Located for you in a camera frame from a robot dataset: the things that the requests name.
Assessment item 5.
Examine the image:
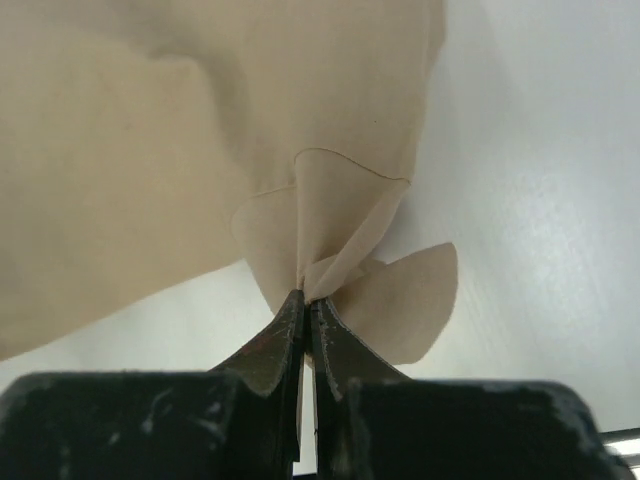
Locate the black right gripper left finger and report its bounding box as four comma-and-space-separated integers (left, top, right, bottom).
207, 290, 305, 463

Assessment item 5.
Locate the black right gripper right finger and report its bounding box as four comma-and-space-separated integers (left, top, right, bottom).
309, 299, 415, 479

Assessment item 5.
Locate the beige t shirt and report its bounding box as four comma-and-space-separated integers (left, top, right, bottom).
1, 1, 457, 365

